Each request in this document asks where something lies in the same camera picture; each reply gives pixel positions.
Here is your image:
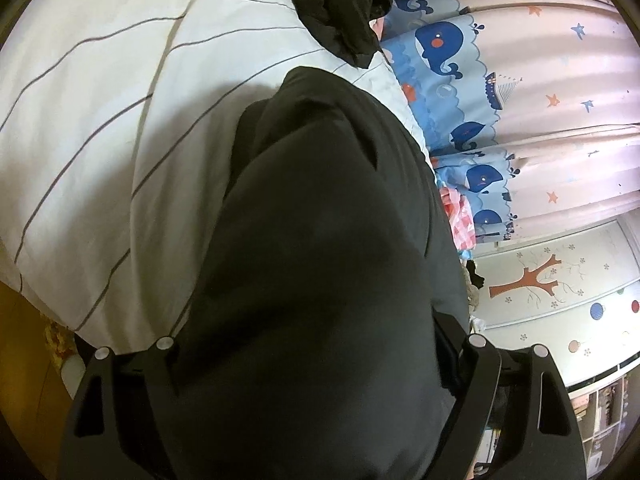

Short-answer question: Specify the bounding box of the whale print curtain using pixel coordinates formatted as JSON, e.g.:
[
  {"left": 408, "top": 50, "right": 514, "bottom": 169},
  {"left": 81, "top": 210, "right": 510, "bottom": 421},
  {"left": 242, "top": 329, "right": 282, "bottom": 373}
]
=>
[{"left": 370, "top": 0, "right": 640, "bottom": 256}]

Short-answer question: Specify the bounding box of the dark cloth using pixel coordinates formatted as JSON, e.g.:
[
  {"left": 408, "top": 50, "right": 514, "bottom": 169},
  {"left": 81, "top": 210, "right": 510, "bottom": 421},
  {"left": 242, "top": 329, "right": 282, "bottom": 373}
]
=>
[{"left": 462, "top": 260, "right": 487, "bottom": 311}]

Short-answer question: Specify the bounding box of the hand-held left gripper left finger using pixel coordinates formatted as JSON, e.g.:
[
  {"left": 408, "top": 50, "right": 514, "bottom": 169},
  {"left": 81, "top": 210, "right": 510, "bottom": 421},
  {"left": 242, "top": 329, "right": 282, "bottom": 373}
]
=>
[{"left": 57, "top": 337, "right": 201, "bottom": 480}]

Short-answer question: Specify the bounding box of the black puffer jacket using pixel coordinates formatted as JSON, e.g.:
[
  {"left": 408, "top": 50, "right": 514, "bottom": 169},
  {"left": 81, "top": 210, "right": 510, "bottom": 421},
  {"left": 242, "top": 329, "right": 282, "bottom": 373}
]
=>
[{"left": 165, "top": 66, "right": 473, "bottom": 480}]

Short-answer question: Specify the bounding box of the pink checked cloth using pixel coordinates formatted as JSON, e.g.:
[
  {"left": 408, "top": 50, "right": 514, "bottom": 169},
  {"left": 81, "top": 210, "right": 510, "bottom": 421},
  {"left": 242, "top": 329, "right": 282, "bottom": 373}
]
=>
[{"left": 439, "top": 185, "right": 476, "bottom": 253}]

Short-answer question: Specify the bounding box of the yellow floral cloth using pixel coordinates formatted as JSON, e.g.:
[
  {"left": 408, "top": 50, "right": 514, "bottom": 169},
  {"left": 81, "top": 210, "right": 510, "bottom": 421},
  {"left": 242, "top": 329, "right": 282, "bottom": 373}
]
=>
[{"left": 42, "top": 322, "right": 76, "bottom": 361}]

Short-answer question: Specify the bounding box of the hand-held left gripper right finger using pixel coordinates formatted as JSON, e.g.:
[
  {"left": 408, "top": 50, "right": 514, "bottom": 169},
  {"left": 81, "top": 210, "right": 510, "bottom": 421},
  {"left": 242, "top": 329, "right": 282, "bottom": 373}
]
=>
[{"left": 432, "top": 310, "right": 588, "bottom": 480}]

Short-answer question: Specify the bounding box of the white shelf unit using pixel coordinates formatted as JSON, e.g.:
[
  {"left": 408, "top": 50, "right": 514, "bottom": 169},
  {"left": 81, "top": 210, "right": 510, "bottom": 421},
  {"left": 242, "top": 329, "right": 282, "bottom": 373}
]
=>
[{"left": 567, "top": 355, "right": 636, "bottom": 480}]

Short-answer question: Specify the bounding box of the black fleece cloth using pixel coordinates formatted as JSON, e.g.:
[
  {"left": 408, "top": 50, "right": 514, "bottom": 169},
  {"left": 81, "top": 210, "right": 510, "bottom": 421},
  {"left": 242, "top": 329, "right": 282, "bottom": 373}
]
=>
[{"left": 289, "top": 0, "right": 393, "bottom": 68}]

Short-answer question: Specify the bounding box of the white striped duvet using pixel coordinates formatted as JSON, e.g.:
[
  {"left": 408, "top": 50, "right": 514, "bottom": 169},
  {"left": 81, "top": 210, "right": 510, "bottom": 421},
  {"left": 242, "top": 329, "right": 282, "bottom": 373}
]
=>
[{"left": 0, "top": 0, "right": 436, "bottom": 356}]

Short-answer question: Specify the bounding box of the tree wall sticker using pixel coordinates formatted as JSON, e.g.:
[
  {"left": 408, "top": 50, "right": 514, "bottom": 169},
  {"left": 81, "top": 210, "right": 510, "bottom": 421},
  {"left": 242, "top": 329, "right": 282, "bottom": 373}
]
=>
[{"left": 489, "top": 254, "right": 586, "bottom": 311}]

